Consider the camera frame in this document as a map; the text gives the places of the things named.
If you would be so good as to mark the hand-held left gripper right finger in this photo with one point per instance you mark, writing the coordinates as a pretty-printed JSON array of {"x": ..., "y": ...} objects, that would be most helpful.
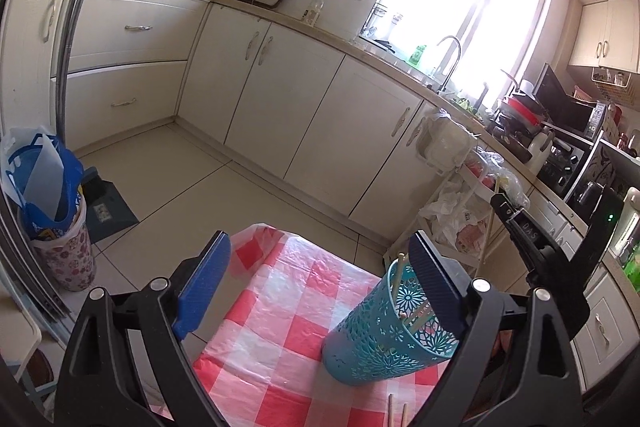
[{"x": 435, "y": 287}]

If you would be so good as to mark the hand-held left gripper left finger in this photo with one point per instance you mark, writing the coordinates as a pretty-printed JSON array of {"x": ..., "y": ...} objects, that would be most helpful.
[{"x": 200, "y": 292}]

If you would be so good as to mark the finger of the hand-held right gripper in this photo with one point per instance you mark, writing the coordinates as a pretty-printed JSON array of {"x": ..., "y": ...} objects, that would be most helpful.
[{"x": 504, "y": 207}]

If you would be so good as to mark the teal perforated utensil holder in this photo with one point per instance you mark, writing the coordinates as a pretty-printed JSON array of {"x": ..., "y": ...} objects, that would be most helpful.
[{"x": 370, "y": 342}]

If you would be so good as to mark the pile of wooden chopsticks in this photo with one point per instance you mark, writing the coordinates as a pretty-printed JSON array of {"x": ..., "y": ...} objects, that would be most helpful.
[{"x": 390, "y": 412}]

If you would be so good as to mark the white rolling cart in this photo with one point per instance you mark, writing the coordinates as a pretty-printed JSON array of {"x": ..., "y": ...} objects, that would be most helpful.
[{"x": 460, "y": 212}]

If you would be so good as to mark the white jug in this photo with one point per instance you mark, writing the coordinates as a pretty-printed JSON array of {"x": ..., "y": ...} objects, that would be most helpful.
[{"x": 540, "y": 154}]

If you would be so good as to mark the black toaster oven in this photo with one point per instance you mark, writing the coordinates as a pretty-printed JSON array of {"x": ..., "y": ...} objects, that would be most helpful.
[{"x": 567, "y": 162}]

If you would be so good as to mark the red checkered plastic tablecloth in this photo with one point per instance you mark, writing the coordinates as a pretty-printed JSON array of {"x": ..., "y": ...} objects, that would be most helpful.
[{"x": 280, "y": 307}]

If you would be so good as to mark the white hanging plastic bag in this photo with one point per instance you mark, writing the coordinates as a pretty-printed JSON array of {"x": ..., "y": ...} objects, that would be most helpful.
[{"x": 445, "y": 144}]

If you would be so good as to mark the green packet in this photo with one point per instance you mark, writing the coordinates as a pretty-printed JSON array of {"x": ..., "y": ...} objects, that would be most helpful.
[{"x": 632, "y": 232}]

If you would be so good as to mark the stack of pots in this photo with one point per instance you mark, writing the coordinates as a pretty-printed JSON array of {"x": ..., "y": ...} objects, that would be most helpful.
[{"x": 520, "y": 114}]

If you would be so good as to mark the dark dustpan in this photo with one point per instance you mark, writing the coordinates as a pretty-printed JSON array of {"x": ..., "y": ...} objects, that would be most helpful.
[{"x": 110, "y": 212}]

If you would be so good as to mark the black microwave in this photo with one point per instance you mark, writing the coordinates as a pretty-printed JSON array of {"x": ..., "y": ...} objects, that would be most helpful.
[{"x": 565, "y": 102}]

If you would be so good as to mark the chrome sink faucet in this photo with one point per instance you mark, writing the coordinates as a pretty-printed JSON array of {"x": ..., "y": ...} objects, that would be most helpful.
[{"x": 457, "y": 49}]

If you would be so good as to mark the green dish soap bottle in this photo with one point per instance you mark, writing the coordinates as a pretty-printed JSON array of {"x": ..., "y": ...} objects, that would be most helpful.
[{"x": 416, "y": 56}]

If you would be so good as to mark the white base cabinets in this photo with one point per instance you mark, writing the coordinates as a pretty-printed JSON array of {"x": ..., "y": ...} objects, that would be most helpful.
[{"x": 335, "y": 122}]

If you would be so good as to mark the blue plastic bag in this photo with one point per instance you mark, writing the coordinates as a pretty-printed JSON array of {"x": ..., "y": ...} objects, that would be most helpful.
[{"x": 30, "y": 187}]

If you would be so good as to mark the kitchen window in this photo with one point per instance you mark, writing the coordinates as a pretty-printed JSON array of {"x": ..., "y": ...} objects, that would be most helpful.
[{"x": 475, "y": 7}]

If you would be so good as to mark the white drawer cabinet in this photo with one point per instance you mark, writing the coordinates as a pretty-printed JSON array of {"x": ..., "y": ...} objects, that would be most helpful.
[{"x": 125, "y": 57}]

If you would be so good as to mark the beige countertop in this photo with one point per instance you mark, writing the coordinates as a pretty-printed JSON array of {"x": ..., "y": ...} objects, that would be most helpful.
[{"x": 325, "y": 34}]

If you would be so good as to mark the clear plastic bottle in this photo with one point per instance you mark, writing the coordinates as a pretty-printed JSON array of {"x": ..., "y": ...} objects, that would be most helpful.
[{"x": 312, "y": 13}]

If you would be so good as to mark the white wall cabinet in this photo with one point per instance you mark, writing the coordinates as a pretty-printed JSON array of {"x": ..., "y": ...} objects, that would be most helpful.
[{"x": 610, "y": 37}]

